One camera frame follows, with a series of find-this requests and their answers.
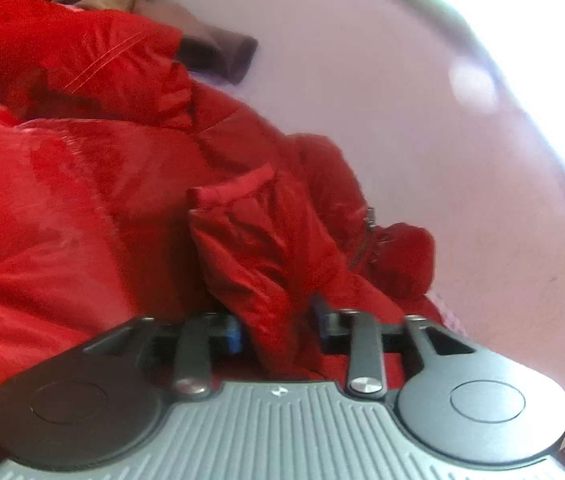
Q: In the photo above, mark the pink checkered bed sheet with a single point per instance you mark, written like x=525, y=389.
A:
x=446, y=310

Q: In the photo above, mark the dark brown cloth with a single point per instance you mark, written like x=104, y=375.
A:
x=212, y=50

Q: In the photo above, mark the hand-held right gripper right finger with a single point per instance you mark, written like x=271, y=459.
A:
x=320, y=310

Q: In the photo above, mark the red puffer jacket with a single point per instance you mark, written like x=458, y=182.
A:
x=87, y=210

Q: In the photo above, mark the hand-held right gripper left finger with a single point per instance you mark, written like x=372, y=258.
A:
x=231, y=336

